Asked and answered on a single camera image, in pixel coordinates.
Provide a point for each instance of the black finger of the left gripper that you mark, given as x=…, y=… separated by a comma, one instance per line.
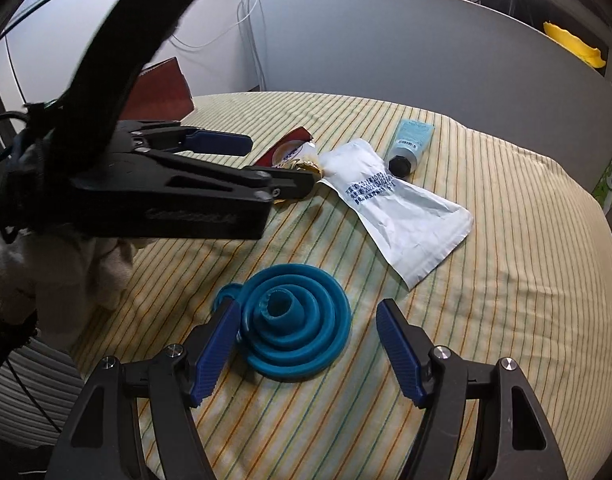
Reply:
x=288, y=184

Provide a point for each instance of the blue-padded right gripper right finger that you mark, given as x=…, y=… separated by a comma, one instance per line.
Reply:
x=408, y=349

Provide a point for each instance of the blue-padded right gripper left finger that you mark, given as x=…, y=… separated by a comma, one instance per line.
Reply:
x=209, y=346

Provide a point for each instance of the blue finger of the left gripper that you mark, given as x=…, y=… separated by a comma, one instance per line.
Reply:
x=174, y=137

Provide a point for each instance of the red white snack packet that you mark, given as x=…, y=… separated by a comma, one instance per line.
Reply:
x=296, y=150

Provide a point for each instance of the teal collapsible silicone funnel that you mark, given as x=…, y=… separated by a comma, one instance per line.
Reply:
x=295, y=320

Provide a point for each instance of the white plastic pouch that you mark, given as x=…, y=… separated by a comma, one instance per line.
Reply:
x=414, y=229

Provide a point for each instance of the teal cream tube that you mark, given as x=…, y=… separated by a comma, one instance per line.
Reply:
x=408, y=146

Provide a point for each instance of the gloved beige hand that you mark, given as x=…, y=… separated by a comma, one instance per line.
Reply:
x=63, y=280

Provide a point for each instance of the red cardboard box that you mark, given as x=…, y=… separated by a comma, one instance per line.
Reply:
x=160, y=93

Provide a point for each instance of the yellow striped tablecloth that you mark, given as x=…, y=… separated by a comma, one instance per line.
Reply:
x=533, y=281

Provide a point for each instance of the grey partition panel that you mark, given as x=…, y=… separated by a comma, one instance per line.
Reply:
x=489, y=72

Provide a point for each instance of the green white box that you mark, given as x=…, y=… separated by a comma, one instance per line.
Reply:
x=602, y=191

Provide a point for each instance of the yellow object on sill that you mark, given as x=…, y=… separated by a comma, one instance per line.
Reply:
x=589, y=55

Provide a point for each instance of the black camera box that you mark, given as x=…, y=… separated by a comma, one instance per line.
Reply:
x=128, y=38

